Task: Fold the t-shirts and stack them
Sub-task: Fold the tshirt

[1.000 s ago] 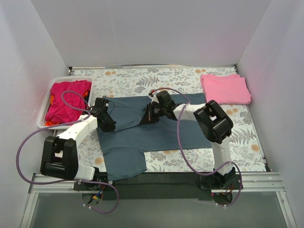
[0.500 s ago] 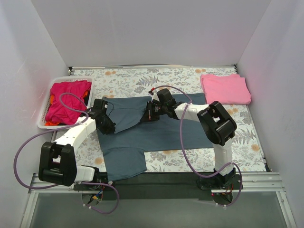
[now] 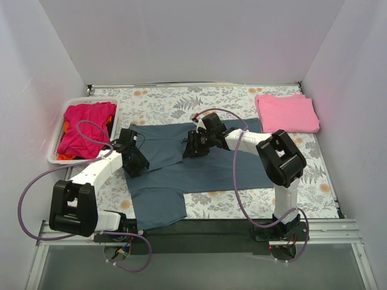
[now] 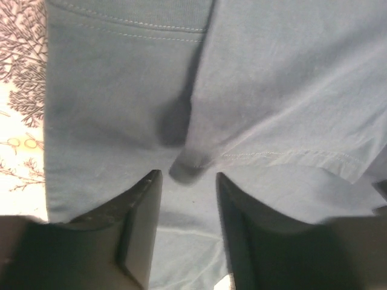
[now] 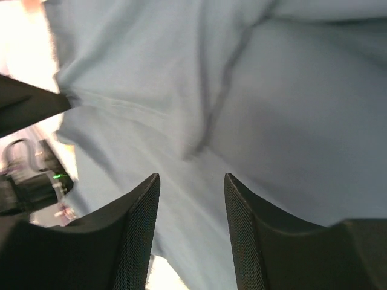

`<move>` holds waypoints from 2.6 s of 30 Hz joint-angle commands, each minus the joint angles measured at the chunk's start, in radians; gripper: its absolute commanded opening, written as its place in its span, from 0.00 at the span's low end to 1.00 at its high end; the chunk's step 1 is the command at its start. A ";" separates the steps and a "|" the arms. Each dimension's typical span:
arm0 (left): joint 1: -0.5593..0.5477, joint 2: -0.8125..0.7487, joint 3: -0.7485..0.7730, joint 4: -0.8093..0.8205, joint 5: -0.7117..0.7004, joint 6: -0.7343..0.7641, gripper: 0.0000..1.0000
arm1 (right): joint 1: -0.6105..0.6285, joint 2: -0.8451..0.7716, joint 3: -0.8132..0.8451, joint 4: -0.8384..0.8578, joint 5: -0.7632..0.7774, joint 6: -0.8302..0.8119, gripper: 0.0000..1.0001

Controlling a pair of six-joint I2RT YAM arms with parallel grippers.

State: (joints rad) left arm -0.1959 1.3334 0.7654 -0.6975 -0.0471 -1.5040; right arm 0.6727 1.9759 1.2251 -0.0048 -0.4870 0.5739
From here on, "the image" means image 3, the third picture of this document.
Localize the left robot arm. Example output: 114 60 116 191
49 129 149 242

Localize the folded pink t-shirt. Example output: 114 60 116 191
255 94 320 134

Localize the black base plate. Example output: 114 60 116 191
93 219 309 256

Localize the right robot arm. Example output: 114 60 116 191
183 112 307 240

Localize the blue-grey t-shirt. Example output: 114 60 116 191
124 117 275 230

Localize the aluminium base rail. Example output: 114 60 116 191
27 219 377 289

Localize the magenta t-shirt in basket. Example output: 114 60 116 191
58 102 116 160

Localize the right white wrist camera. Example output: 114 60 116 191
192 114 206 133

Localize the orange garment in basket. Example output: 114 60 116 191
57 121 76 160

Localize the white plastic basket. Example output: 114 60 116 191
47 97 120 165

